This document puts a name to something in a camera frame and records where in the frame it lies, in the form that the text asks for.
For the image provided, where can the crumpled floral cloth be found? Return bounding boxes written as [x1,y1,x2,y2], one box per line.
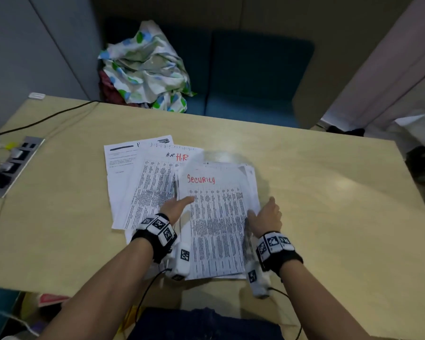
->
[98,20,196,113]

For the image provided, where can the blue sofa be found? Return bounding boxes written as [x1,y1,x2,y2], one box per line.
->
[104,20,316,129]

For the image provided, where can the grey table socket panel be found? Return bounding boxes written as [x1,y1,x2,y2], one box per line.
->
[0,136,46,199]

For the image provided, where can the blue box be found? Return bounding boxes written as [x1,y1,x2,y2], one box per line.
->
[0,287,21,340]

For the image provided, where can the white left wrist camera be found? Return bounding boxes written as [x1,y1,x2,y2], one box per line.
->
[164,242,191,282]

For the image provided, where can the black right wristband with markers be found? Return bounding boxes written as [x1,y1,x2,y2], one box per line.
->
[256,231,304,277]

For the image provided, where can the red flat packet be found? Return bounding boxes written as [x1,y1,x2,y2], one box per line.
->
[38,293,70,308]

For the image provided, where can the pale curtain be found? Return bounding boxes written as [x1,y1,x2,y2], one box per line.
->
[320,0,425,132]

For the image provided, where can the person's left hand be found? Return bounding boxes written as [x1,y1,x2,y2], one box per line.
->
[159,196,196,225]

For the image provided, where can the black wristband with markers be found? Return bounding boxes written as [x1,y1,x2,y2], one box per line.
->
[131,213,178,264]
[256,231,304,277]

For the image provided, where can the table sheet with red-black heading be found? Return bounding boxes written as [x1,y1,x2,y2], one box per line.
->
[125,146,204,245]

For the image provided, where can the dark red cloth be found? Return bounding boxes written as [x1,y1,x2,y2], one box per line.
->
[99,70,142,107]

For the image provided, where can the white letter sheet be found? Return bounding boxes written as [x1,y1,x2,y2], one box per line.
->
[104,135,174,231]

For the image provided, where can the person's right forearm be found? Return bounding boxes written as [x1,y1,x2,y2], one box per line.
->
[280,260,378,340]

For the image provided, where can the black left wrist camera cable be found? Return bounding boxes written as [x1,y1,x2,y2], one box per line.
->
[134,268,173,323]

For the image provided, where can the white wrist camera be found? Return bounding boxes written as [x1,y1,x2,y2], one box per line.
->
[164,242,191,282]
[245,260,272,299]

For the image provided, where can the black left wristband with markers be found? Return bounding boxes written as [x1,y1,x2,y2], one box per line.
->
[131,213,178,264]

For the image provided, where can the black object behind table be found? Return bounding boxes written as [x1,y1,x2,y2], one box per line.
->
[326,125,366,137]

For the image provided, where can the paper stack with red heading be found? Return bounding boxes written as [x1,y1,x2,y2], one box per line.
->
[175,161,263,281]

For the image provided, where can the person's right hand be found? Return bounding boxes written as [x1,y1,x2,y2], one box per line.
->
[247,197,283,238]

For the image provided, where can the person's dark trousers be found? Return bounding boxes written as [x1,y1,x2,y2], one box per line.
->
[127,307,285,340]

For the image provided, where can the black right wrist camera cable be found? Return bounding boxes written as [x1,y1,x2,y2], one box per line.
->
[267,287,302,340]

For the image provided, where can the person's left forearm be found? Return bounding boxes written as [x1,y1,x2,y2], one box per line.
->
[38,238,154,340]

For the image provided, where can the dark bag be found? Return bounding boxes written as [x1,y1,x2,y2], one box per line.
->
[405,145,425,190]

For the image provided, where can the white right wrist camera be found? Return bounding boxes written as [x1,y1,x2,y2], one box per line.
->
[245,260,272,299]

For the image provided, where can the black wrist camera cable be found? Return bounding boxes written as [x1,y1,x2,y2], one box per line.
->
[267,287,302,340]
[134,268,173,323]

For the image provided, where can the black cable on table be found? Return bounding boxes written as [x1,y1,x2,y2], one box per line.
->
[0,100,101,140]

